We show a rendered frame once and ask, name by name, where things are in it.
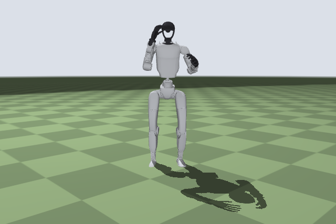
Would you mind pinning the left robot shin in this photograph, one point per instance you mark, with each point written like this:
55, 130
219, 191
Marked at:
181, 142

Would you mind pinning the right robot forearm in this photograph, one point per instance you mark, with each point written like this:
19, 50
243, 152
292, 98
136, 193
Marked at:
149, 53

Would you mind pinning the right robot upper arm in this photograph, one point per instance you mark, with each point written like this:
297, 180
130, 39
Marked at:
148, 65

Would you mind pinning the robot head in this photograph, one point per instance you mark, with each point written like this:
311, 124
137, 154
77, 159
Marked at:
168, 26

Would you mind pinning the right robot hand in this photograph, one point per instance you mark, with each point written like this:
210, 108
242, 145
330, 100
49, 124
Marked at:
154, 34

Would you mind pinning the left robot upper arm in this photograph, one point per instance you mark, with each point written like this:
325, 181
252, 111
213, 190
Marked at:
184, 50

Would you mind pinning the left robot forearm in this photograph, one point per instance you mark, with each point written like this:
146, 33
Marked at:
193, 69

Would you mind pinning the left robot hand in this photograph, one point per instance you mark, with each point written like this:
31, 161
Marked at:
193, 60

